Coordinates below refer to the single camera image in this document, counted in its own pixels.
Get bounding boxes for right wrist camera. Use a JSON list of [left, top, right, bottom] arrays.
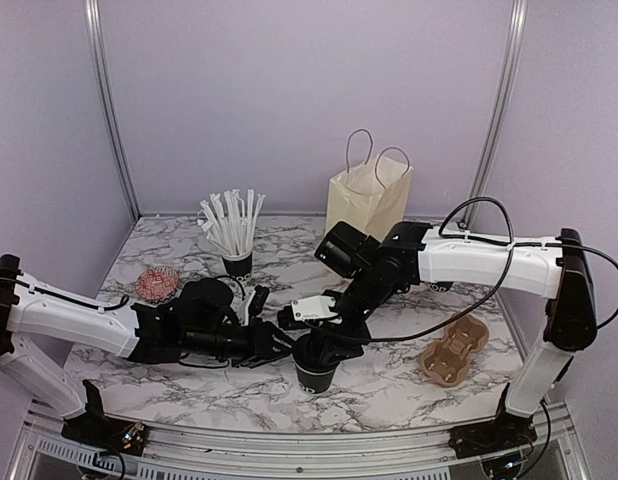
[[277, 295, 342, 331]]

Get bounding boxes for brown cardboard cup carrier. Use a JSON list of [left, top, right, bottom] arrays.
[[419, 314, 489, 388]]

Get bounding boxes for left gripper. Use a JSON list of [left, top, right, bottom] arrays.
[[183, 317, 301, 369]]

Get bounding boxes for aluminium frame post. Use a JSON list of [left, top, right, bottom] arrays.
[[84, 0, 141, 223], [468, 0, 529, 199]]

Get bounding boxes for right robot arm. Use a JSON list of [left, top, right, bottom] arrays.
[[293, 221, 604, 457]]

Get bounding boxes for right aluminium frame post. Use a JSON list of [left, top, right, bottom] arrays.
[[468, 0, 529, 199]]

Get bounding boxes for cream paper bag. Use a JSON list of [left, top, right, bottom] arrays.
[[325, 128, 414, 240]]

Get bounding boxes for front aluminium rail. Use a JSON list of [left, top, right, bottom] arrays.
[[6, 401, 591, 479]]

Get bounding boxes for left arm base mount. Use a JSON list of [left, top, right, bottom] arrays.
[[61, 380, 148, 457]]

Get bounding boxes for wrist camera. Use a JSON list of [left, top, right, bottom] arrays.
[[277, 295, 342, 331], [237, 285, 270, 326]]

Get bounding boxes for black paper coffee cup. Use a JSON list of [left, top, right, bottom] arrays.
[[295, 360, 339, 395]]

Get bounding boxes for left aluminium frame post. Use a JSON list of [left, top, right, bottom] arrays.
[[84, 0, 141, 223]]

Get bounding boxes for red patterned bowl dark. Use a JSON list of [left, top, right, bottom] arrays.
[[135, 266, 180, 303]]

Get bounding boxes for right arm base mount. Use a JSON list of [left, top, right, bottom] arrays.
[[448, 391, 538, 459]]

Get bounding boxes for white wrapped straws bundle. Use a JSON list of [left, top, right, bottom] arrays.
[[197, 189, 266, 259]]

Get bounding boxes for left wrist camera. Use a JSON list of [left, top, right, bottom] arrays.
[[237, 285, 270, 326]]

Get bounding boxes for black cup holding straws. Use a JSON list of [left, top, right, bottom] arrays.
[[221, 250, 253, 281]]

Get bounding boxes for black cup lid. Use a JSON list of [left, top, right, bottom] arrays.
[[292, 334, 340, 374]]

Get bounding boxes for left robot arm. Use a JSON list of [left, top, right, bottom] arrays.
[[0, 254, 294, 445]]

